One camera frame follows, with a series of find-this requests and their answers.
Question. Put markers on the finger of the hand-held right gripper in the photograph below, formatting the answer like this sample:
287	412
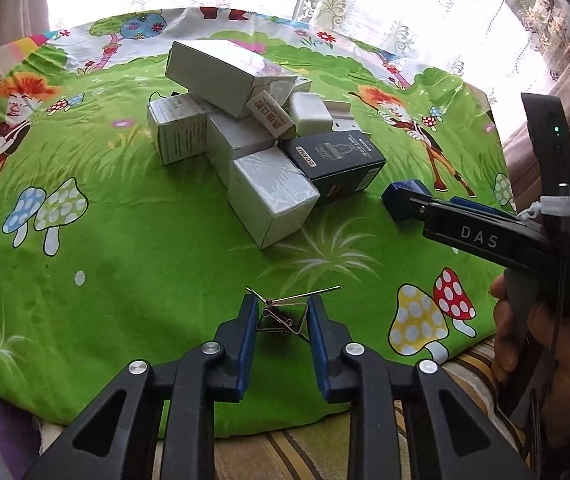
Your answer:
467	202
440	207

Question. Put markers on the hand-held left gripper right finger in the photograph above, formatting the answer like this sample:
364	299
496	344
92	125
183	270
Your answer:
319	345

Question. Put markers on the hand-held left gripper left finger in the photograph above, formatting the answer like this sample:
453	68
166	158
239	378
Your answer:
247	345

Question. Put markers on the black binder clip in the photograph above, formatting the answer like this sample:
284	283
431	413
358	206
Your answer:
285	327

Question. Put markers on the dark blue box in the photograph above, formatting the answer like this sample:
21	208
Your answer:
399	201

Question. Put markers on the black box with white drawing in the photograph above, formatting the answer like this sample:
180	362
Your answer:
335	162

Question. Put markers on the white plastic holder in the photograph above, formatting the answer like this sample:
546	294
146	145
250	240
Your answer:
309	110

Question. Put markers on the long white box pink print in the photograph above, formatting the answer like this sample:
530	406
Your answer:
225	77

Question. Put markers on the person's right hand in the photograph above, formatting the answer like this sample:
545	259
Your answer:
565	370

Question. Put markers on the striped mat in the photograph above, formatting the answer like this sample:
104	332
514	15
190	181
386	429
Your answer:
290	452

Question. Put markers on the white film-wrapped box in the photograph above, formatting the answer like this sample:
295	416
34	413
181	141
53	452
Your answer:
270	200

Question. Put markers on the beige patterned curtain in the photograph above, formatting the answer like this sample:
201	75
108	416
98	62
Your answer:
565	70

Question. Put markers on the green cartoon printed cloth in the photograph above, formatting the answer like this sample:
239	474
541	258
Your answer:
115	240

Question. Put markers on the small white box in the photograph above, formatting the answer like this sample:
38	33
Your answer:
301	87

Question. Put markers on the small box with red text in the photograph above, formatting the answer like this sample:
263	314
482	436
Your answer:
270	115

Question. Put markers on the plain white box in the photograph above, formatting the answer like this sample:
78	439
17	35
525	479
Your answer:
237	145

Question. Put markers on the white lace curtain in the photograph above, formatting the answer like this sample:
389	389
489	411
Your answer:
365	0

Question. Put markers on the white box with black text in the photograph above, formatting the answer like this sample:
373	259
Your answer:
177	130

